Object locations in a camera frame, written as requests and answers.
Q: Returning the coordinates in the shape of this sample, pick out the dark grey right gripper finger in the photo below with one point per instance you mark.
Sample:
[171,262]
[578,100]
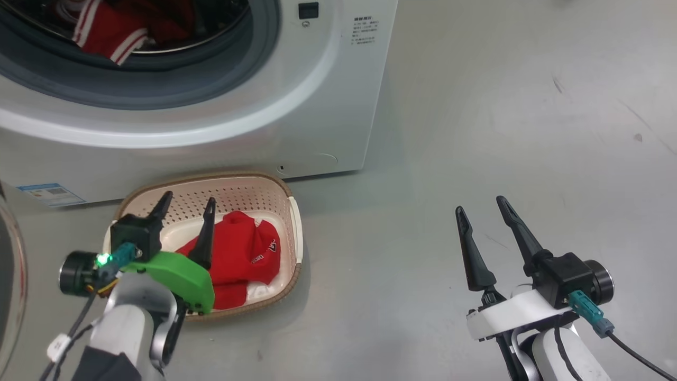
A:
[475,259]
[523,238]

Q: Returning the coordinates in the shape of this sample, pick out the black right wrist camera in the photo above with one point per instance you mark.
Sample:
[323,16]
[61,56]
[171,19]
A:
[571,275]

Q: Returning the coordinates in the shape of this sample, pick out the white front-load washing machine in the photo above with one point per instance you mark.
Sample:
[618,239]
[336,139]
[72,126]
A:
[317,106]

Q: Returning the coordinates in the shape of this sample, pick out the beige perforated laundry basket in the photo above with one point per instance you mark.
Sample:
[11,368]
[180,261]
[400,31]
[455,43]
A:
[232,190]

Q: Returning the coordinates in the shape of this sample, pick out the blue energy label sticker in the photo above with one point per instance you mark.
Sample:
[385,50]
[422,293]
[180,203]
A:
[50,194]

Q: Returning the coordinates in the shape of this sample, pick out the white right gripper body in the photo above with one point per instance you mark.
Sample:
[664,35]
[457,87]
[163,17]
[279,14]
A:
[513,315]

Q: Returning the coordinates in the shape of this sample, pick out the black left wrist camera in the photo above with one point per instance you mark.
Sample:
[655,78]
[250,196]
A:
[135,235]

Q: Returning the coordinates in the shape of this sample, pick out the grey rubber door gasket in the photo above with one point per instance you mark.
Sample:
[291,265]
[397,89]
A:
[222,79]

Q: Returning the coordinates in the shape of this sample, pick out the red garment with white stripes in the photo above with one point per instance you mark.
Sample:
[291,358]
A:
[108,34]

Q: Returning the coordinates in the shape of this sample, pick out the small printed text sticker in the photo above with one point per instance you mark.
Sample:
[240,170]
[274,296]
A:
[365,30]

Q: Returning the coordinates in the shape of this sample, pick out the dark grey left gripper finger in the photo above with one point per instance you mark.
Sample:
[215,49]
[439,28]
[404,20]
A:
[161,209]
[205,243]

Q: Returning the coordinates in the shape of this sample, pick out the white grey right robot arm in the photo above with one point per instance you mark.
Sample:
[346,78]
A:
[560,354]

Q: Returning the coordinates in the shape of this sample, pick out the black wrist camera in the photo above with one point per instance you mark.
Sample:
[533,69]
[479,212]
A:
[135,235]
[571,275]

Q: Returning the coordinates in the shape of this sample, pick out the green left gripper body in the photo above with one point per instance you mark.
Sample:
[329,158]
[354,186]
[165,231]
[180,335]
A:
[180,275]

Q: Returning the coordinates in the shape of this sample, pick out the red shirt with small logo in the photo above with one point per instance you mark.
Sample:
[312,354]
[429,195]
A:
[238,248]

